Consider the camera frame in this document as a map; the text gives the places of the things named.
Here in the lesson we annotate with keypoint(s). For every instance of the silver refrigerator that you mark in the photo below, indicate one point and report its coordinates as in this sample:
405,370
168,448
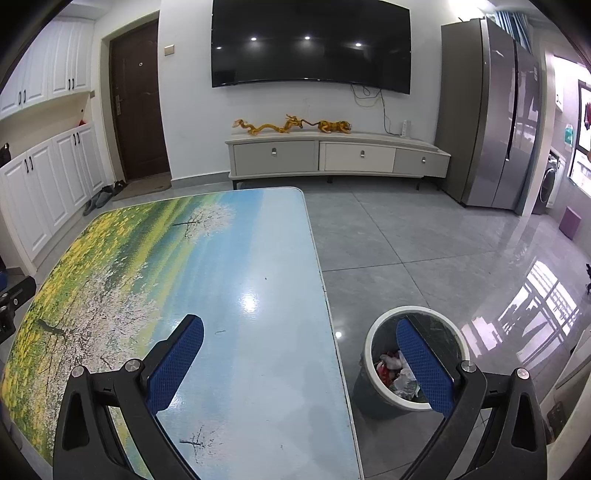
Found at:
480,115

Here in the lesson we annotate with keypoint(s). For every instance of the white television cabinet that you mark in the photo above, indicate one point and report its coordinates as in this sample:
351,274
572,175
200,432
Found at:
277,157

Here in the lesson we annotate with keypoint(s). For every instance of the dark shoe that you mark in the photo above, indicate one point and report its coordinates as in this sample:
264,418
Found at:
119,185

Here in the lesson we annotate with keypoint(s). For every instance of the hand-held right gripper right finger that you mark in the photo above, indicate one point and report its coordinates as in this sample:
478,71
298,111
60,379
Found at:
425,364

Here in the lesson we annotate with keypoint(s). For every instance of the white upper cabinet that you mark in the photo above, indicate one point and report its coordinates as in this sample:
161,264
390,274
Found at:
55,64

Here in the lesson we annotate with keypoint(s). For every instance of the yellow tiger ornament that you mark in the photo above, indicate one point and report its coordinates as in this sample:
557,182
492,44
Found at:
334,125

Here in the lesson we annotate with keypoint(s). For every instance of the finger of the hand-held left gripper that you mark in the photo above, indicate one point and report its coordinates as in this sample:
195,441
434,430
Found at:
21,288

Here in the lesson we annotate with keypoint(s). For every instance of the red hanging decoration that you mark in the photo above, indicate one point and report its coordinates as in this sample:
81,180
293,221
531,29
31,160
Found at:
587,115

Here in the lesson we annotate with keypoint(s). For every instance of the brown door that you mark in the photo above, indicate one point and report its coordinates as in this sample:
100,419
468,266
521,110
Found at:
138,115

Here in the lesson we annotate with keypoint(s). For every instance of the beige wall switch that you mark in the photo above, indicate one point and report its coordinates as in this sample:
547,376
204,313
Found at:
170,50

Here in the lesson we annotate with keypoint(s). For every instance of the white low cabinet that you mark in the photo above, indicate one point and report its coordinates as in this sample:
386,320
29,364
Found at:
46,184

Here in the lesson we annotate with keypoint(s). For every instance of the green wall sign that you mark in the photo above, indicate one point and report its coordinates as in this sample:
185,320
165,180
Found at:
567,136

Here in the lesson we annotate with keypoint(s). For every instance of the grey slipper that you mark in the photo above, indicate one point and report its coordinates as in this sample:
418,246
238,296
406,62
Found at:
91,206
102,197

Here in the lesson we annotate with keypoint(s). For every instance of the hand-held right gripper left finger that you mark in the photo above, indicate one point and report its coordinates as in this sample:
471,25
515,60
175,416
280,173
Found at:
178,364

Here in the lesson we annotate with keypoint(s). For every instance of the blue striped curtain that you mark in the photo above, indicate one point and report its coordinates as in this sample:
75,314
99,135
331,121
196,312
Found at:
510,27

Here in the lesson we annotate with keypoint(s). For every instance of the yellow dragon ornament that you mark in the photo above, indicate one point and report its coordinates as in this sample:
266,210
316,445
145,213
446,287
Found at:
263,128
295,123

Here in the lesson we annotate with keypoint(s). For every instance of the black wall television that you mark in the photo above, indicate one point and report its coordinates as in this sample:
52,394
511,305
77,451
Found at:
309,46

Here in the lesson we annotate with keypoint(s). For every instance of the grey white-rimmed trash bin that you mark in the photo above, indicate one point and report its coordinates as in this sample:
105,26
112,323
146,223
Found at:
367,392

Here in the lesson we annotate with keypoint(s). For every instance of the black bag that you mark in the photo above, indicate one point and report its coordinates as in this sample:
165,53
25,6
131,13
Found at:
4,155

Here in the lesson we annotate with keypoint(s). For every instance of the white power strip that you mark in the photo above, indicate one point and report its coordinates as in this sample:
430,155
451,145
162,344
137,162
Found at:
406,128

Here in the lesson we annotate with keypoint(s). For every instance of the purple stool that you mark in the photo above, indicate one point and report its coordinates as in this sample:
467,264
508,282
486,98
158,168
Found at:
570,222

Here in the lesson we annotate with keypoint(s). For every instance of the dark red wrapper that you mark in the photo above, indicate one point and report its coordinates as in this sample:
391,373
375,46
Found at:
385,364

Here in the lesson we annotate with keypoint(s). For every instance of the washing machine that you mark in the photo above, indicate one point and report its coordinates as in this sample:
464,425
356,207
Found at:
547,184

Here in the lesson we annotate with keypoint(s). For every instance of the brown doormat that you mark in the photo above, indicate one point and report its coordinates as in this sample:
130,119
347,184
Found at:
143,189

